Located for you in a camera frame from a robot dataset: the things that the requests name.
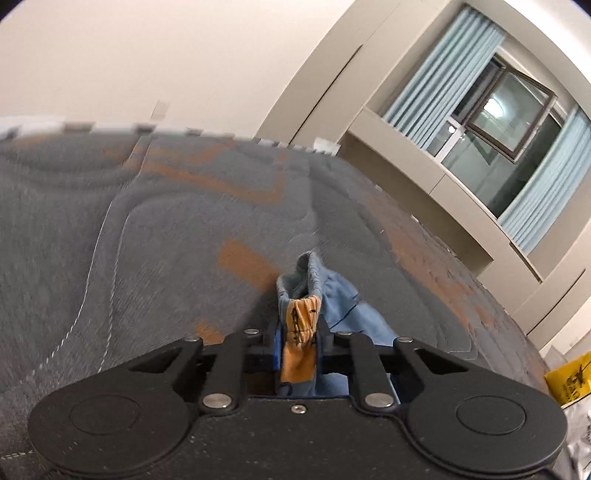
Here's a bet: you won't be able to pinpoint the light blue curtain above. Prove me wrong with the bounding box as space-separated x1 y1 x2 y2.
383 7 506 151
499 106 591 256

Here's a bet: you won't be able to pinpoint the beige window seat cabinet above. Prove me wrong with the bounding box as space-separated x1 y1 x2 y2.
336 106 544 283

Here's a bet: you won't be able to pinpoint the blue pants with orange print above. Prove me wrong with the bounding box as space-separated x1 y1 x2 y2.
275 250 399 398

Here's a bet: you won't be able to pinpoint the white plastic bag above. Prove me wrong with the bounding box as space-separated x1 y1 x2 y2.
556 401 591 480

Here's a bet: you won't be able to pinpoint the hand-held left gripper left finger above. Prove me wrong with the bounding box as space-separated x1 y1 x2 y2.
128 327 283 412

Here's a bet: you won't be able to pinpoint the yellow shopping bag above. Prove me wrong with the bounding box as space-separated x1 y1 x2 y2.
544 352 591 409

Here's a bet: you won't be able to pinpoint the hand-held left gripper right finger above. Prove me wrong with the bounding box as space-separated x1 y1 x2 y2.
316 323 468 412

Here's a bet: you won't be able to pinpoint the beige wardrobe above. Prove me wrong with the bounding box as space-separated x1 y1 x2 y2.
510 256 591 354
256 0 409 149

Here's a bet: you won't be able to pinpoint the window with open sash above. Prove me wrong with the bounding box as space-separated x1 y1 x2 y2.
425 53 571 217

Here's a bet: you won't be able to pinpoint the grey and orange quilted mattress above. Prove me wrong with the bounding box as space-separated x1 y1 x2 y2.
0 117 557 480

